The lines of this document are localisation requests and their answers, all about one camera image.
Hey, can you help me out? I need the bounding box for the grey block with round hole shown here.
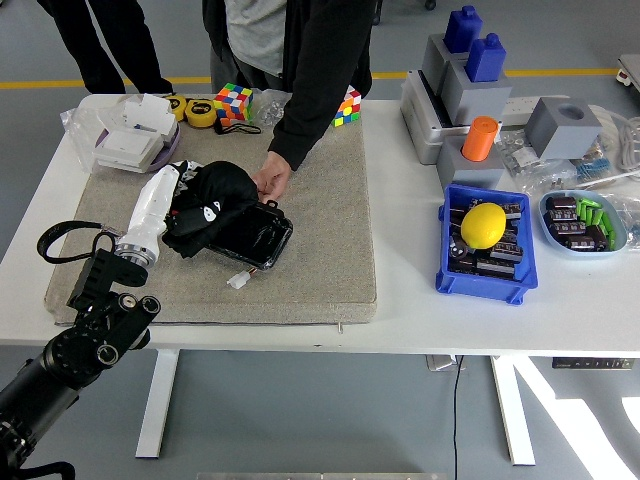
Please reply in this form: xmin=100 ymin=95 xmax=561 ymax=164
xmin=524 ymin=96 xmax=605 ymax=161

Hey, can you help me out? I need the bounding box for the blue plastic bin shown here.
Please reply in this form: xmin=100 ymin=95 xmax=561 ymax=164
xmin=435 ymin=183 xmax=540 ymax=306

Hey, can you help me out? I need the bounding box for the person's hand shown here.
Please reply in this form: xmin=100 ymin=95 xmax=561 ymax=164
xmin=249 ymin=149 xmax=293 ymax=201

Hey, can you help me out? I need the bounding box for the purple bowl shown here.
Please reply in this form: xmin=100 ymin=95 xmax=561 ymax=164
xmin=94 ymin=119 xmax=182 ymax=174

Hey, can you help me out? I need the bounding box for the black rag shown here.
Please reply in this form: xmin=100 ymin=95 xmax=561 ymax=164
xmin=161 ymin=159 xmax=261 ymax=260

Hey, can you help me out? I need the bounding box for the white wire connector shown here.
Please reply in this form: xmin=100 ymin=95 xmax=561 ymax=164
xmin=227 ymin=267 xmax=261 ymax=290

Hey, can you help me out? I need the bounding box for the grey box under table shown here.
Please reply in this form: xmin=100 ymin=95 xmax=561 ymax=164
xmin=425 ymin=354 xmax=469 ymax=372

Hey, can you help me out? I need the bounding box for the table height control panel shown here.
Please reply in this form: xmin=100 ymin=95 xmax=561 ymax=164
xmin=551 ymin=357 xmax=635 ymax=371

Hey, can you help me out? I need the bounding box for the yellow tape measure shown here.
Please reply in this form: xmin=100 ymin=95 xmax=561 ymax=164
xmin=167 ymin=93 xmax=190 ymax=122
xmin=184 ymin=98 xmax=217 ymax=128

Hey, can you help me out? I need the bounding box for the black glossy panel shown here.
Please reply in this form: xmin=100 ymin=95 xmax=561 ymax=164
xmin=204 ymin=198 xmax=295 ymax=272

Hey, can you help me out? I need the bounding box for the orange cylinder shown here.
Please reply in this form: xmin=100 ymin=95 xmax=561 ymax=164
xmin=461 ymin=115 xmax=502 ymax=163

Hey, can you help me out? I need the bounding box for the grey-brown mat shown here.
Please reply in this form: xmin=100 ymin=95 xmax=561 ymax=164
xmin=44 ymin=97 xmax=379 ymax=329

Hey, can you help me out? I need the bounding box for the clear plastic bag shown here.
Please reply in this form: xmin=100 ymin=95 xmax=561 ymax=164
xmin=59 ymin=94 xmax=126 ymax=174
xmin=607 ymin=191 xmax=640 ymax=252

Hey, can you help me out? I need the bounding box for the person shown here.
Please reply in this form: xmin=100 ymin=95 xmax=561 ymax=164
xmin=37 ymin=0 xmax=175 ymax=96
xmin=201 ymin=0 xmax=376 ymax=172

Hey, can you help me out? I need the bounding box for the black power cable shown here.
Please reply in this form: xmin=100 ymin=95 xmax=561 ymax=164
xmin=451 ymin=355 xmax=466 ymax=480

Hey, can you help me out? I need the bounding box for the white power strip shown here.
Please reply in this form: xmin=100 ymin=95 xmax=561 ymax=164
xmin=502 ymin=94 xmax=571 ymax=126

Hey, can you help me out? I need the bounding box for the black wrist strap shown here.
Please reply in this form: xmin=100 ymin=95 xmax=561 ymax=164
xmin=214 ymin=121 xmax=263 ymax=137

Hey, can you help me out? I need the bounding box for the yellow lemon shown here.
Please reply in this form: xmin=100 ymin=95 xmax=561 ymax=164
xmin=460 ymin=202 xmax=508 ymax=250

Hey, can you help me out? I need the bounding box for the clear bag of small parts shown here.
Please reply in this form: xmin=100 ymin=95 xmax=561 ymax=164
xmin=494 ymin=128 xmax=546 ymax=176
xmin=522 ymin=164 xmax=582 ymax=197

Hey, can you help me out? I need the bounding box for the light blue bowl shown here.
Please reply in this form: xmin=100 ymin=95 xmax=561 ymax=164
xmin=538 ymin=188 xmax=629 ymax=261

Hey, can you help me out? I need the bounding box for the grey holder block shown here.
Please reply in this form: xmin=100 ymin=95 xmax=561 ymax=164
xmin=421 ymin=33 xmax=471 ymax=96
xmin=439 ymin=59 xmax=514 ymax=127

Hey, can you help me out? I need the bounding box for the blue bottle-shaped block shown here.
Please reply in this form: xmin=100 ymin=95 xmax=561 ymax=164
xmin=443 ymin=5 xmax=484 ymax=54
xmin=466 ymin=32 xmax=508 ymax=84

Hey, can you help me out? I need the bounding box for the flat white box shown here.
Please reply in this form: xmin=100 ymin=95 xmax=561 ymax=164
xmin=94 ymin=127 xmax=164 ymax=174

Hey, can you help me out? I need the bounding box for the bag of blue resistors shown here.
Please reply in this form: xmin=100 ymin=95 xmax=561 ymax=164
xmin=574 ymin=142 xmax=615 ymax=184

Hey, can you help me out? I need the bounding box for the pile of small white boxes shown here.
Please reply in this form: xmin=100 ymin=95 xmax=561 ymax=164
xmin=97 ymin=92 xmax=179 ymax=141

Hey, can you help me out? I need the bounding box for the grey block holding cylinder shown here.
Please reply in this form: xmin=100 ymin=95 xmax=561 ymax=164
xmin=437 ymin=137 xmax=507 ymax=190

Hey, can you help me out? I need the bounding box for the clear bag of metal parts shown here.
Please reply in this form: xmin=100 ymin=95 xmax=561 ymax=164
xmin=252 ymin=88 xmax=291 ymax=127

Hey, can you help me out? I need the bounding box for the light grey enclosure box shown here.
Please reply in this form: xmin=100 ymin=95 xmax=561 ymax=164
xmin=399 ymin=68 xmax=474 ymax=166

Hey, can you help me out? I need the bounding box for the white table leg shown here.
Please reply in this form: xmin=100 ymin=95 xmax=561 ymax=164
xmin=134 ymin=349 xmax=180 ymax=459
xmin=489 ymin=355 xmax=536 ymax=467

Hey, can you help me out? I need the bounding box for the white cable bundle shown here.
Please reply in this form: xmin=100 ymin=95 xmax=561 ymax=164
xmin=589 ymin=104 xmax=640 ymax=176

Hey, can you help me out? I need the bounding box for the colourful puzzle cube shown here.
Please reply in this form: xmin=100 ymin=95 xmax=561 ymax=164
xmin=332 ymin=83 xmax=363 ymax=128
xmin=213 ymin=82 xmax=255 ymax=126

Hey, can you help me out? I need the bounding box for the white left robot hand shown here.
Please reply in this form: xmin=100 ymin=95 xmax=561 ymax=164
xmin=121 ymin=158 xmax=205 ymax=247

